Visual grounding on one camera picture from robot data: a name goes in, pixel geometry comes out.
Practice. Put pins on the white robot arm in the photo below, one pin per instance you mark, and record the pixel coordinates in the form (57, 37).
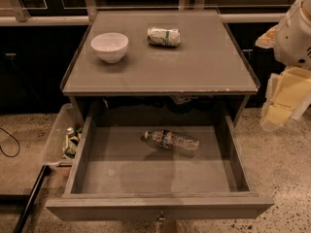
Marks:
(299, 7)

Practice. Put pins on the black floor bar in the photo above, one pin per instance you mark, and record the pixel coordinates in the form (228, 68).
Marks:
(22, 204)

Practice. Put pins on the grey wooden cabinet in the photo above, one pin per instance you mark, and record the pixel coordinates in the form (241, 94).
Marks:
(207, 62)

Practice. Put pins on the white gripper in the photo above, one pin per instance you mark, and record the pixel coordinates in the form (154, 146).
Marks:
(293, 44)

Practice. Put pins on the metal railing frame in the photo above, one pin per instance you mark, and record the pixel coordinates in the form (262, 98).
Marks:
(107, 11)

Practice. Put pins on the open grey top drawer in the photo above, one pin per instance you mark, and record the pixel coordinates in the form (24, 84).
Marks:
(116, 176)

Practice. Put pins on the small bottle in bin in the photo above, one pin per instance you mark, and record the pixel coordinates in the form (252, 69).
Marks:
(71, 142)

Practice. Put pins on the clear plastic water bottle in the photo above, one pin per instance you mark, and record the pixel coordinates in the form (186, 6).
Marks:
(163, 139)

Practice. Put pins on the clear plastic storage bin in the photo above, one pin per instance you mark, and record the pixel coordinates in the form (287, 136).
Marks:
(55, 145)

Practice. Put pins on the white ceramic bowl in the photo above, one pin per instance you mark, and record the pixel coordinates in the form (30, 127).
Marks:
(110, 47)

